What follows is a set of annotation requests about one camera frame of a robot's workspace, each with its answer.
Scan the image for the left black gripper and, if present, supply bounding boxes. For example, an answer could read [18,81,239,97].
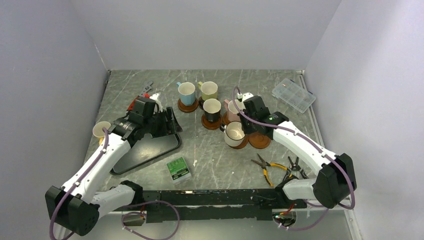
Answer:
[143,106,182,139]

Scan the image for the pink mug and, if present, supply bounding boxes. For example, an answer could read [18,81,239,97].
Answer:
[223,99,245,122]

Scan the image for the brown coaster four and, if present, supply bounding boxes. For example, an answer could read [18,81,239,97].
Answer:
[222,112,231,125]

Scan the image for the brown coaster five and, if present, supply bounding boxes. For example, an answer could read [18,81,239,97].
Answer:
[248,132,272,149]

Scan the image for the brown coaster six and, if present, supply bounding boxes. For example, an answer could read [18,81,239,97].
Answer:
[229,137,249,150]

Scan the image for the white ribbed black-rimmed mug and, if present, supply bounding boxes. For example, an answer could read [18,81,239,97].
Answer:
[219,121,246,148]

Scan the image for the black mug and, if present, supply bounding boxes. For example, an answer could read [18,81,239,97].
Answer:
[202,98,222,123]

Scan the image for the brown coaster one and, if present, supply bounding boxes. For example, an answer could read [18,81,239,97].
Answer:
[177,98,199,113]

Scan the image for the brown coaster three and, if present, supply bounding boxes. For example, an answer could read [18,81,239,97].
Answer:
[201,114,223,130]

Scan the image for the yellow-green mug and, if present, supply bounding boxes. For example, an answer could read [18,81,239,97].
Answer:
[197,81,218,101]

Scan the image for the orange-yellow mug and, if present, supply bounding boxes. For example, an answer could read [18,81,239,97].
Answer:
[92,121,111,145]

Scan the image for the light blue mug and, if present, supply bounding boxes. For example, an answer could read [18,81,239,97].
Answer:
[176,82,196,106]

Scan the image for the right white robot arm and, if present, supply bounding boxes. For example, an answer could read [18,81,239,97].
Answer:
[233,92,357,210]

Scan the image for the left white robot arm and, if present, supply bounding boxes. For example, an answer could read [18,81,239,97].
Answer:
[45,96,183,240]

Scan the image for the black plastic tray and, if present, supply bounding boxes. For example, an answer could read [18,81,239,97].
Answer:
[109,133,182,176]

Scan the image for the clear plastic organizer box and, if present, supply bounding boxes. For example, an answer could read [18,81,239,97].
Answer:
[271,78,317,113]

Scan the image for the green screw box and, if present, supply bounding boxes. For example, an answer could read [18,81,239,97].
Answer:
[166,156,192,185]

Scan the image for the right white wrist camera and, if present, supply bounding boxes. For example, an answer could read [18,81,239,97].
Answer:
[236,92,254,102]

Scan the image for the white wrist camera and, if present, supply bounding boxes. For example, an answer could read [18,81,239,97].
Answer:
[236,92,254,102]
[149,92,163,112]

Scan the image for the red handled wrench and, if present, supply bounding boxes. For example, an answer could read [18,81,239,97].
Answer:
[126,80,153,112]

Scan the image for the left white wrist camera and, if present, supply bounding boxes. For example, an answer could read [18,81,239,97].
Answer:
[149,92,163,112]

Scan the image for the yellow handled pliers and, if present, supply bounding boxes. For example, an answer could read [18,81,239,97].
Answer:
[251,153,292,188]

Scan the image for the black handled pliers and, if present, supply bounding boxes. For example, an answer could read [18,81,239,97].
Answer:
[287,156,309,179]

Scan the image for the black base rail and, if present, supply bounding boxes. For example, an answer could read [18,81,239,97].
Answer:
[118,188,307,223]

